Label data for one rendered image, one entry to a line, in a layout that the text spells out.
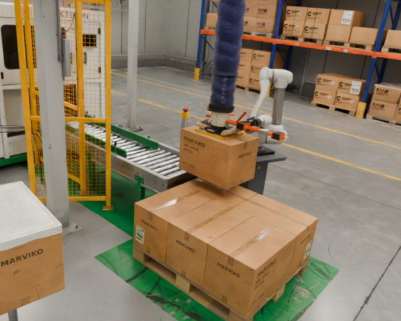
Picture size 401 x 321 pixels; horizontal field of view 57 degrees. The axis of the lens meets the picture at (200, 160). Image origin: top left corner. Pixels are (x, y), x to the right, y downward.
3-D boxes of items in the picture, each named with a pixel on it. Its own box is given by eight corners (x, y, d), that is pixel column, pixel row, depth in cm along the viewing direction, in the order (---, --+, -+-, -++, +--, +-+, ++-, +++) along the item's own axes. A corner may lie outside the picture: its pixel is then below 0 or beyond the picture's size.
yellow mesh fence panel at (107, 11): (27, 211, 385) (7, -11, 309) (29, 207, 394) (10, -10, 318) (114, 209, 405) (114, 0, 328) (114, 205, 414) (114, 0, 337)
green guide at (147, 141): (77, 117, 524) (77, 111, 521) (84, 116, 532) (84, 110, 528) (156, 149, 432) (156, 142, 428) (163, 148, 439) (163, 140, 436)
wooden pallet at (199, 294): (132, 256, 331) (132, 243, 326) (204, 218, 404) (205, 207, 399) (244, 334, 262) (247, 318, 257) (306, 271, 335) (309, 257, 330)
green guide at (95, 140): (41, 123, 485) (41, 116, 482) (48, 121, 492) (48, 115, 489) (119, 160, 392) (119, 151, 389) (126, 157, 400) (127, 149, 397)
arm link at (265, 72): (259, 76, 362) (274, 77, 361) (260, 63, 371) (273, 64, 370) (258, 86, 373) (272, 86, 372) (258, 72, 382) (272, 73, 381)
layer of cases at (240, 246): (133, 243, 326) (134, 202, 312) (205, 207, 399) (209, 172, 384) (246, 317, 257) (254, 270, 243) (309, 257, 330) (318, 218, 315)
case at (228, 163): (178, 168, 357) (181, 128, 343) (206, 159, 385) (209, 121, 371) (226, 190, 320) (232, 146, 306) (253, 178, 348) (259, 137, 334)
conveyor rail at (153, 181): (39, 134, 488) (39, 120, 481) (43, 134, 492) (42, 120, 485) (163, 197, 355) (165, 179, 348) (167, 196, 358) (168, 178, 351)
